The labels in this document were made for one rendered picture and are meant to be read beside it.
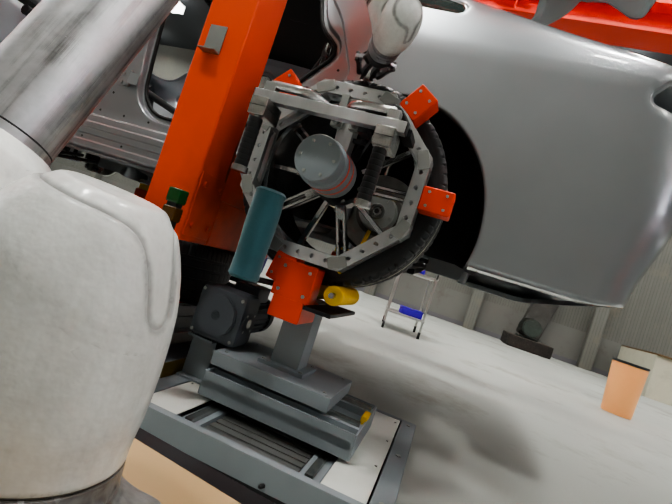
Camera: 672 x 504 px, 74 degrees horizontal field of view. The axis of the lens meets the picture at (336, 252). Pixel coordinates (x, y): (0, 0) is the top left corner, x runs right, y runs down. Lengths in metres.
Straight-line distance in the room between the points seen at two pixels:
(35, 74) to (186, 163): 0.94
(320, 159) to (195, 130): 0.46
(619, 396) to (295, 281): 4.83
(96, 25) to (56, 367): 0.37
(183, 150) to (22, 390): 1.19
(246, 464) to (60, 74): 0.97
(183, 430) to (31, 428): 0.96
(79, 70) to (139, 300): 0.29
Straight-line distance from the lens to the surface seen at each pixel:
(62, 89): 0.56
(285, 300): 1.31
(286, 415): 1.38
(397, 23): 1.18
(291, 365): 1.49
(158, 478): 0.56
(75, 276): 0.35
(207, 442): 1.29
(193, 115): 1.51
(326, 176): 1.18
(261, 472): 1.25
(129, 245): 0.36
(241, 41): 1.53
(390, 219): 1.80
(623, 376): 5.76
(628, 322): 13.72
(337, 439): 1.36
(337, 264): 1.28
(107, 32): 0.60
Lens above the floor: 0.60
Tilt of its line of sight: 1 degrees up
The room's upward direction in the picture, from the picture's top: 18 degrees clockwise
